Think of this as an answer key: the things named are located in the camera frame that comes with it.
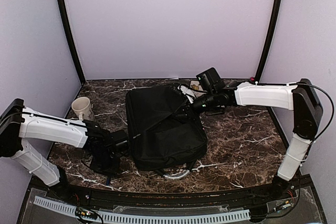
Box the floral square plate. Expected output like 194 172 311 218
190 80 204 97

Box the black front rail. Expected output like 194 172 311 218
28 175 313 209

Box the right black frame post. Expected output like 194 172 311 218
254 0 281 82

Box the grey slotted cable duct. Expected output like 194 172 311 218
33 196 251 223

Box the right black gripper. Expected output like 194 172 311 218
173 90 217 123

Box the left black frame post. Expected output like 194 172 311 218
57 0 86 85

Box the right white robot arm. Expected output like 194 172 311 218
185 68 324 200

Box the small circuit board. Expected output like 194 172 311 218
75 207 98 220

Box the black frame post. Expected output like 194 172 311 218
254 0 281 82
57 0 86 85

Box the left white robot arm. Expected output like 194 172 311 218
1 98 128 201

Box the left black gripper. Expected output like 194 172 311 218
89 149 121 176

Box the clear tape roll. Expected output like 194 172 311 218
163 169 190 180

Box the black student bag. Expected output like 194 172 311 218
125 83 208 176

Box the beige ceramic mug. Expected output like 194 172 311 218
71 97 95 121

